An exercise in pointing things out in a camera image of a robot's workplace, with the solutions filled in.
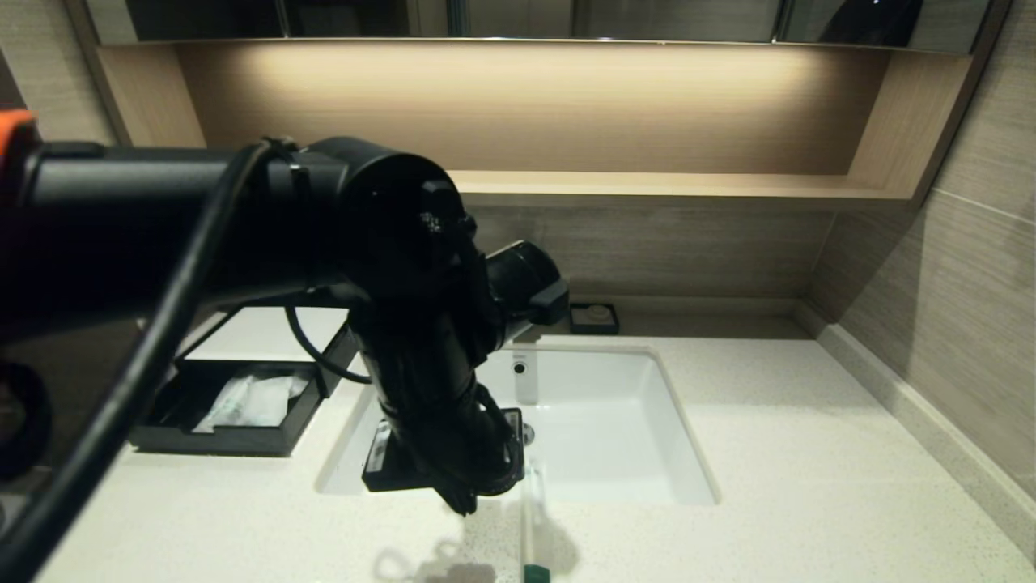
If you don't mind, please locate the white shower cap packet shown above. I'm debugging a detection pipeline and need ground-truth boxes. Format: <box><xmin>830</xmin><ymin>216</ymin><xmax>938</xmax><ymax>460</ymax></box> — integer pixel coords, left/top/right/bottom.
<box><xmin>251</xmin><ymin>377</ymin><xmax>310</xmax><ymax>427</ymax></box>

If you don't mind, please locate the black plastic tray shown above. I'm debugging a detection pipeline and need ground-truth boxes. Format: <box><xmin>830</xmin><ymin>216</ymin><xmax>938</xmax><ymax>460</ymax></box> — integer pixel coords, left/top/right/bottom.
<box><xmin>129</xmin><ymin>359</ymin><xmax>326</xmax><ymax>457</ymax></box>

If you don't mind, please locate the white panel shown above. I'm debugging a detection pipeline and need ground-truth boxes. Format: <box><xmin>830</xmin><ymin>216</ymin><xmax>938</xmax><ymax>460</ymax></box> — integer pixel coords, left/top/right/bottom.
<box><xmin>185</xmin><ymin>306</ymin><xmax>353</xmax><ymax>363</ymax></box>

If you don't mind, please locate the long packet with green end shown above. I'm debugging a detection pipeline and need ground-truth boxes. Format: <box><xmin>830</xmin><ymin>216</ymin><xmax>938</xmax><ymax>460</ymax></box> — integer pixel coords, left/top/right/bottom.
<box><xmin>518</xmin><ymin>462</ymin><xmax>555</xmax><ymax>583</ymax></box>

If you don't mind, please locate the white sink basin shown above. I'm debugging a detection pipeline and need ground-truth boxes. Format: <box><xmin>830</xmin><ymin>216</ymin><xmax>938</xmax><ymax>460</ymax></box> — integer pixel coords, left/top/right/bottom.
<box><xmin>316</xmin><ymin>340</ymin><xmax>721</xmax><ymax>507</ymax></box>

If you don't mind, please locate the black soap dish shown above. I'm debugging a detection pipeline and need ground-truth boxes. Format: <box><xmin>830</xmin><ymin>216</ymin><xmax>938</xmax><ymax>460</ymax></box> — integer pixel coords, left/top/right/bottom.
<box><xmin>569</xmin><ymin>303</ymin><xmax>620</xmax><ymax>336</ymax></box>

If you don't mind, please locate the mirror cabinet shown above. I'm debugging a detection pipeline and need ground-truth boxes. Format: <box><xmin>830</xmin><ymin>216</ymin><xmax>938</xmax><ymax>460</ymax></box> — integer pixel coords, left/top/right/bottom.
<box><xmin>69</xmin><ymin>0</ymin><xmax>1013</xmax><ymax>57</ymax></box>

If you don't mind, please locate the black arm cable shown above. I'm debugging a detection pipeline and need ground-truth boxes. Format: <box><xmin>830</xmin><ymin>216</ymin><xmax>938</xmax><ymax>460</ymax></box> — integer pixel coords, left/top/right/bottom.
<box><xmin>0</xmin><ymin>139</ymin><xmax>375</xmax><ymax>583</ymax></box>

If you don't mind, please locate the wooden wall shelf niche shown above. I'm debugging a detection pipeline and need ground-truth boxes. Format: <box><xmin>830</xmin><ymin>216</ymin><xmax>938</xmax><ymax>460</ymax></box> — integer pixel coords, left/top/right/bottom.
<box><xmin>97</xmin><ymin>42</ymin><xmax>972</xmax><ymax>207</ymax></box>

